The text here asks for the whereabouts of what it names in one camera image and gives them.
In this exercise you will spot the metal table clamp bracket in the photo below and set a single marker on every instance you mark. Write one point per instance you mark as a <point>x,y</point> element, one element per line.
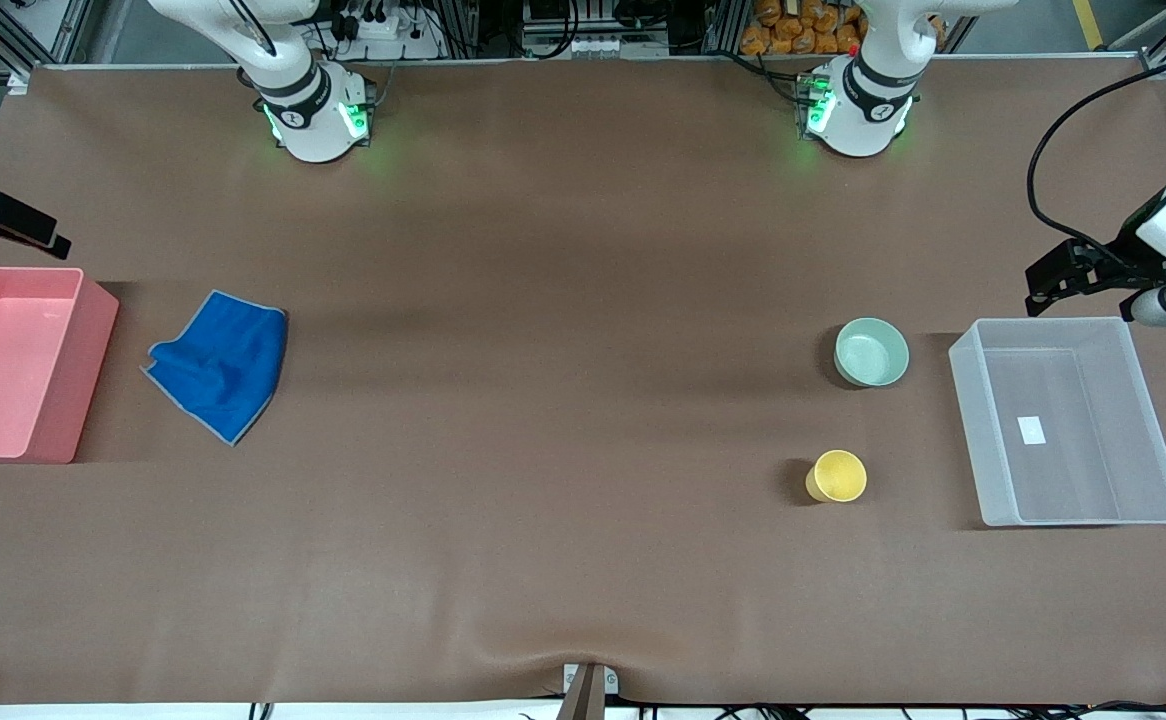
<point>590,690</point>

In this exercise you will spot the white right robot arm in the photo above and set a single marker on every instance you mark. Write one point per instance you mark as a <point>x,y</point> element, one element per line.
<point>313,125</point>

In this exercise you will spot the mint green bowl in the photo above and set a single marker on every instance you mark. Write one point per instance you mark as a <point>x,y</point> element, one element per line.
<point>871,352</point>

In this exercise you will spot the pink plastic bin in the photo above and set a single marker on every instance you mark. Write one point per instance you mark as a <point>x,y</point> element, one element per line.
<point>13,380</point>

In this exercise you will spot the white paper label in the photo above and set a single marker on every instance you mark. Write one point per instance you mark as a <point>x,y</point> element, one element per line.
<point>1031,430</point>

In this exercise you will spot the blue microfibre cloth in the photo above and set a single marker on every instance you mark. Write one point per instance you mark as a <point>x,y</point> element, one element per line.
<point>223,370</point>

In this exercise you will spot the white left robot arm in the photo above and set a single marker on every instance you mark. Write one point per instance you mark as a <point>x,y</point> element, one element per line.
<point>858,125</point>

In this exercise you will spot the clear plastic bin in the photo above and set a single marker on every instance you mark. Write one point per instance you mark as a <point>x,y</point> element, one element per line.
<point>1123,470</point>

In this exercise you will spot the brown table mat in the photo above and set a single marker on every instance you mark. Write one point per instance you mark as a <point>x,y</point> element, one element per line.
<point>583,400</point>

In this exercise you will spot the orange snack bag pile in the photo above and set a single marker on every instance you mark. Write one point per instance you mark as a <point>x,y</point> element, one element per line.
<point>803,28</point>

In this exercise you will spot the yellow plastic cup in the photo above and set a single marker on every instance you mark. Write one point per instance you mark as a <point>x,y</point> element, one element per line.
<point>838,477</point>

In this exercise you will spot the white power strip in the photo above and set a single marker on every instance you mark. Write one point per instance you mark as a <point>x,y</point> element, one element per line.
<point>383,38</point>

